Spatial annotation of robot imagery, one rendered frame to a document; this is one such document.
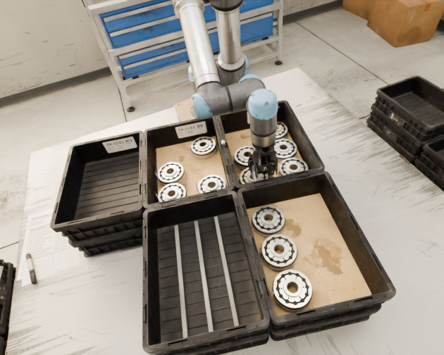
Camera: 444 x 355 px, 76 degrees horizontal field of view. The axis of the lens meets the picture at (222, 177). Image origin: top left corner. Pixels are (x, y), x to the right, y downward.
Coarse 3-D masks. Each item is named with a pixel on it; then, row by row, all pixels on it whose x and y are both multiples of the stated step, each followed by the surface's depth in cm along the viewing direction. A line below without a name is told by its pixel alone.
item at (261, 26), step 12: (252, 0) 256; (264, 0) 260; (204, 12) 249; (240, 12) 260; (240, 24) 266; (252, 24) 271; (264, 24) 275; (216, 36) 267; (240, 36) 275; (252, 36) 279; (264, 36) 284; (216, 48) 275
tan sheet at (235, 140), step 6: (234, 132) 122; (240, 132) 122; (246, 132) 122; (288, 132) 118; (228, 138) 121; (234, 138) 120; (240, 138) 120; (246, 138) 119; (288, 138) 116; (228, 144) 118; (234, 144) 118; (240, 144) 117; (246, 144) 117; (234, 150) 116; (300, 156) 109
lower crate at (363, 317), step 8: (368, 312) 73; (376, 312) 75; (336, 320) 73; (344, 320) 78; (352, 320) 82; (360, 320) 81; (304, 328) 74; (312, 328) 78; (320, 328) 81; (328, 328) 81; (272, 336) 82; (280, 336) 81; (288, 336) 81; (296, 336) 81
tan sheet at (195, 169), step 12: (180, 144) 122; (216, 144) 119; (156, 156) 119; (168, 156) 118; (180, 156) 117; (192, 156) 116; (216, 156) 114; (192, 168) 112; (204, 168) 111; (216, 168) 110; (192, 180) 108; (192, 192) 104
